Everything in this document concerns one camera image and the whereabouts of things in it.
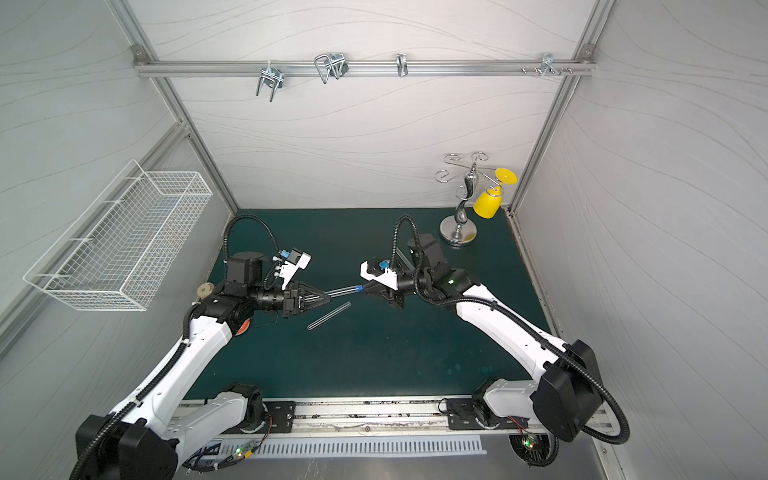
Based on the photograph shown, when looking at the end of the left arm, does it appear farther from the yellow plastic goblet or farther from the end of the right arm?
the yellow plastic goblet

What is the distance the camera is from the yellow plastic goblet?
95 cm

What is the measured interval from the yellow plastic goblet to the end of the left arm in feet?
1.88

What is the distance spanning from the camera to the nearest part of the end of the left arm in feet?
2.06
